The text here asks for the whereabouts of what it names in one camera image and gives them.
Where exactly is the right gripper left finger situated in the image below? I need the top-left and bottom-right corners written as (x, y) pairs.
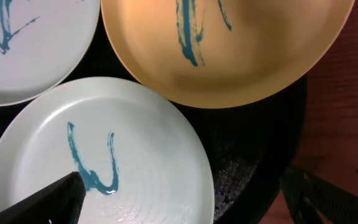
top-left (0, 172), bottom-right (86, 224)

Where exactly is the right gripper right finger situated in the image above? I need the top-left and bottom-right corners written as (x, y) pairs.
top-left (280, 166), bottom-right (358, 224)

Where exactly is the mint plate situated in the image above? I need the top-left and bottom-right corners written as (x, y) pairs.
top-left (0, 0), bottom-right (101, 106)
top-left (0, 77), bottom-right (214, 223)

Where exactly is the yellow plate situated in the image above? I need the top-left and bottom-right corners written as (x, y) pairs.
top-left (101, 0), bottom-right (354, 109)

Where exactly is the round black tray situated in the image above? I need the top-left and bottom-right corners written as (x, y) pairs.
top-left (0, 16), bottom-right (307, 223)

